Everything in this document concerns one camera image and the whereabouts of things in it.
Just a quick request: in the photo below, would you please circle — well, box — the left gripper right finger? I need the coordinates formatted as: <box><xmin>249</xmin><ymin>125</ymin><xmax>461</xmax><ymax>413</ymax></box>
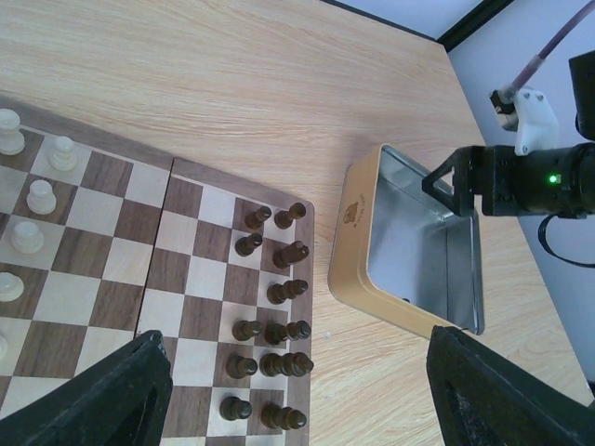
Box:
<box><xmin>427</xmin><ymin>326</ymin><xmax>594</xmax><ymax>445</ymax></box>

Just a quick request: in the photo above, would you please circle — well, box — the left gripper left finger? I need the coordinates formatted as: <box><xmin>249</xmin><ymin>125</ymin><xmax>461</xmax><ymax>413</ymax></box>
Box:
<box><xmin>1</xmin><ymin>330</ymin><xmax>173</xmax><ymax>445</ymax></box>

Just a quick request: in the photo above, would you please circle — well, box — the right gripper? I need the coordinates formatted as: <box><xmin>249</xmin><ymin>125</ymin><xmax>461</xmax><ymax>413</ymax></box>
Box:
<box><xmin>421</xmin><ymin>146</ymin><xmax>581</xmax><ymax>217</ymax></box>

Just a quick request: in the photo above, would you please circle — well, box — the dark chess piece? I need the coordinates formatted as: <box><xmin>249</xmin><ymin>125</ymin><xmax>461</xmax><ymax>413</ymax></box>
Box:
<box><xmin>219</xmin><ymin>396</ymin><xmax>253</xmax><ymax>421</ymax></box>
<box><xmin>226</xmin><ymin>354</ymin><xmax>258</xmax><ymax>379</ymax></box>
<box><xmin>231</xmin><ymin>320</ymin><xmax>262</xmax><ymax>342</ymax></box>
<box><xmin>234</xmin><ymin>232</ymin><xmax>263</xmax><ymax>256</ymax></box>
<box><xmin>259</xmin><ymin>352</ymin><xmax>314</xmax><ymax>377</ymax></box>
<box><xmin>260</xmin><ymin>402</ymin><xmax>308</xmax><ymax>430</ymax></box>
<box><xmin>264</xmin><ymin>321</ymin><xmax>311</xmax><ymax>346</ymax></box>
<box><xmin>267</xmin><ymin>279</ymin><xmax>309</xmax><ymax>305</ymax></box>
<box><xmin>272</xmin><ymin>241</ymin><xmax>310</xmax><ymax>269</ymax></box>

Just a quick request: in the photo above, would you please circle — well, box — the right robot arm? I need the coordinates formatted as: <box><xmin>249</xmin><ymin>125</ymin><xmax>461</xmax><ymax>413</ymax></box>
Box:
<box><xmin>421</xmin><ymin>52</ymin><xmax>594</xmax><ymax>255</ymax></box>

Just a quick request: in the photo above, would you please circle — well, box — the wooden chess board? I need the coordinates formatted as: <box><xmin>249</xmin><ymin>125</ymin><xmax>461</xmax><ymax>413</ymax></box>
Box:
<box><xmin>1</xmin><ymin>98</ymin><xmax>314</xmax><ymax>445</ymax></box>

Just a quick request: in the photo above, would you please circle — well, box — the white chess piece corner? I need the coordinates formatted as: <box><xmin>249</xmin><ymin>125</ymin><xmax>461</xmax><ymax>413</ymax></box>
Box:
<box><xmin>0</xmin><ymin>109</ymin><xmax>25</xmax><ymax>156</ymax></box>

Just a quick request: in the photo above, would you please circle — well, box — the gold metal tin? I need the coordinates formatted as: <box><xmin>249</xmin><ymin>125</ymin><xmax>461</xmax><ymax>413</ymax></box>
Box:
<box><xmin>328</xmin><ymin>145</ymin><xmax>485</xmax><ymax>338</ymax></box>

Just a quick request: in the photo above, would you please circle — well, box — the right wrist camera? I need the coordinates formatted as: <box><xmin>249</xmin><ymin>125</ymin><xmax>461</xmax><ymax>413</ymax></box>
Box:
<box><xmin>490</xmin><ymin>87</ymin><xmax>560</xmax><ymax>157</ymax></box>

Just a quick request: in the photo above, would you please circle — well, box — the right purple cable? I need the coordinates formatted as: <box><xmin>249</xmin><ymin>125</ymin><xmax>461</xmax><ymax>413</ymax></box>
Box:
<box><xmin>510</xmin><ymin>0</ymin><xmax>595</xmax><ymax>94</ymax></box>

